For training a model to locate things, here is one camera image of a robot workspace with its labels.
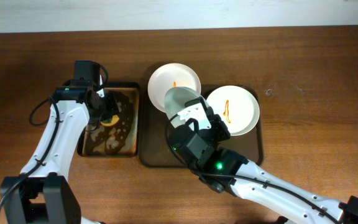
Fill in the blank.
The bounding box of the yellow green sponge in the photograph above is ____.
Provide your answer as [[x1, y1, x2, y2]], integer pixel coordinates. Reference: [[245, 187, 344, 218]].
[[101, 115, 119, 127]]

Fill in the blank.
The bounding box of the white plate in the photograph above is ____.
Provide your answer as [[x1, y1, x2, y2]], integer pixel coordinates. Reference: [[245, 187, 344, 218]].
[[207, 85, 260, 136], [147, 63, 201, 113]]

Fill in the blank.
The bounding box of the pale blue plate front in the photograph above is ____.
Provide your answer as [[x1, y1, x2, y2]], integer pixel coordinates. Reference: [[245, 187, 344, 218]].
[[164, 87, 210, 128]]

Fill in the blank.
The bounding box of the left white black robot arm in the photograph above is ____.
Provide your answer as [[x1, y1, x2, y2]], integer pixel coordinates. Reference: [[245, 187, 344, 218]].
[[0, 60, 118, 223]]

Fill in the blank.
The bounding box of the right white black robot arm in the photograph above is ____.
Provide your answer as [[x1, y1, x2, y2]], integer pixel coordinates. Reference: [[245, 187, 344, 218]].
[[165, 108, 358, 223]]

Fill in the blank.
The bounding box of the small tray with soapy water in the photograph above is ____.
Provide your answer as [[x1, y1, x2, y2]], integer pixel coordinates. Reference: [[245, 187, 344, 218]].
[[76, 82, 140, 157]]

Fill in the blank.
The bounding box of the large brown serving tray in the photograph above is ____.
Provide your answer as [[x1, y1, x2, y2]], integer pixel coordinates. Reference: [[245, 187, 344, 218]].
[[139, 86, 264, 168]]

